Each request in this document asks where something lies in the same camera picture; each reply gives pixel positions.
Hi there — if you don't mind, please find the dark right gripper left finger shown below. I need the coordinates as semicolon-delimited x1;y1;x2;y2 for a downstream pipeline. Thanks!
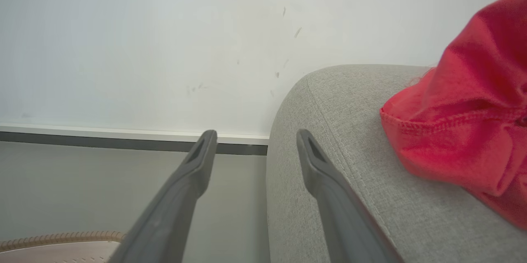
108;130;218;263

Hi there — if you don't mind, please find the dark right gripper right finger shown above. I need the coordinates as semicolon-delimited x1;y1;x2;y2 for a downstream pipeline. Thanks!
296;129;404;263

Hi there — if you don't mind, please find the red garment with white stripes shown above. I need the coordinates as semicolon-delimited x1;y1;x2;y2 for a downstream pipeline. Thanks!
380;0;527;230

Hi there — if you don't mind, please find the grey fabric sofa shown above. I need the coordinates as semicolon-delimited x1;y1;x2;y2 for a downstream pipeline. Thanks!
266;64;527;263

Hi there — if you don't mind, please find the white and black baseboard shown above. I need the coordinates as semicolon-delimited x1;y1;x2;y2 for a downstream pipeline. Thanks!
0;122;270;156

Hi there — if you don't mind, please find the cream laundry basket brown rim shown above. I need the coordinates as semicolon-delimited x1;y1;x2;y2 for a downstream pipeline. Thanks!
0;231;126;263

